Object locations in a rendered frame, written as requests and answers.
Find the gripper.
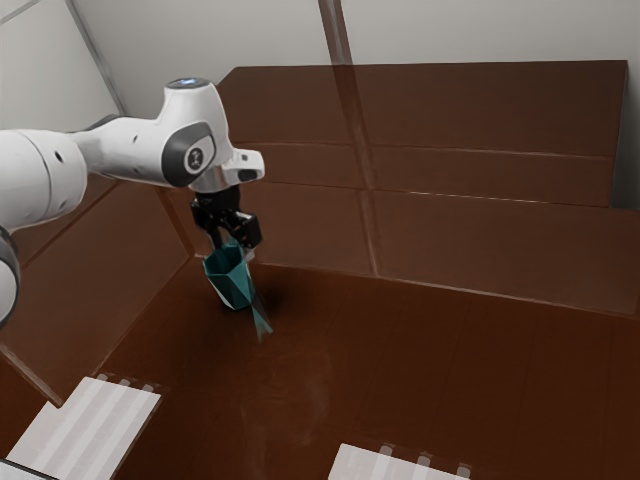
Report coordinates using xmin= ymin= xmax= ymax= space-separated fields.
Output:
xmin=189 ymin=185 xmax=264 ymax=265

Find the teal faceted mug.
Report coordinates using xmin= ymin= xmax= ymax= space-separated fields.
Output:
xmin=201 ymin=238 xmax=257 ymax=311

